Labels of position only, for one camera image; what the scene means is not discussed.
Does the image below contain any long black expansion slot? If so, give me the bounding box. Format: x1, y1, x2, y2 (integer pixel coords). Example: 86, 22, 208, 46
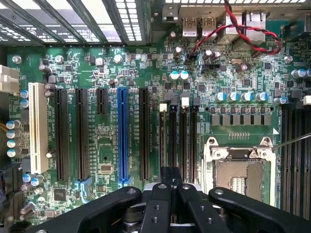
54, 88, 70, 182
75, 88, 89, 182
138, 87, 150, 182

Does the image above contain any RAM slot with black latch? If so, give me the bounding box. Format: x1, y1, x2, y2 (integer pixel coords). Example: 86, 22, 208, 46
190, 97, 200, 185
167, 91, 178, 168

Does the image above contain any white plastic power connector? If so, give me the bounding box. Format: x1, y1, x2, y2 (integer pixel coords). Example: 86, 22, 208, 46
0, 65, 21, 96

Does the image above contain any silver CPU socket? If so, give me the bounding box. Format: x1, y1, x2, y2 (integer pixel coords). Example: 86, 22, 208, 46
202, 136, 278, 208

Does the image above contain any white PCI expansion slot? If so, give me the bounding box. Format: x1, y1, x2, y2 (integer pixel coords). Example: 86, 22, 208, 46
28, 82, 50, 175

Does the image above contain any green PC motherboard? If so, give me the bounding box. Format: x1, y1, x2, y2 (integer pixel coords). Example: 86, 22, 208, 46
6, 0, 311, 228

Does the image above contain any black plastic connector block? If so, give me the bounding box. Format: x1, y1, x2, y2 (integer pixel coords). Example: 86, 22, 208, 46
0, 166, 24, 198

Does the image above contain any blue expansion slot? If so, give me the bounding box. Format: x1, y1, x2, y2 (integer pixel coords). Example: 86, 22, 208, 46
117, 87, 130, 183

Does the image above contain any silver ethernet port block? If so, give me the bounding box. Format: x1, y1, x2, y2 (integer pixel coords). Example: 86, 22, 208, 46
244, 10, 267, 41

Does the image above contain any RAM slot with white latch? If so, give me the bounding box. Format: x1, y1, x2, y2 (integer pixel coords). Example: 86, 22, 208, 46
159, 103, 169, 168
179, 97, 190, 185

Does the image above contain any silver USB port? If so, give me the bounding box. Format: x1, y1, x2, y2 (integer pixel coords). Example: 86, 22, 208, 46
181, 17, 198, 37
201, 16, 218, 37

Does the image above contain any thin metal locking lever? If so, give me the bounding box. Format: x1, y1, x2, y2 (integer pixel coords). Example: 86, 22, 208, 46
272, 132, 311, 153

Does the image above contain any red and black twisted wire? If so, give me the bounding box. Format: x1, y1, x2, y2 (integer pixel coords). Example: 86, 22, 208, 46
189, 0, 283, 60

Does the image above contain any green computer motherboard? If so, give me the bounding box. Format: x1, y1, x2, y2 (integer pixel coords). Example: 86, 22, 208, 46
0, 0, 311, 233

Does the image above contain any short black expansion slot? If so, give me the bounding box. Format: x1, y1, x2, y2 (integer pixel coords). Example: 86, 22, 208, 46
96, 88, 109, 116

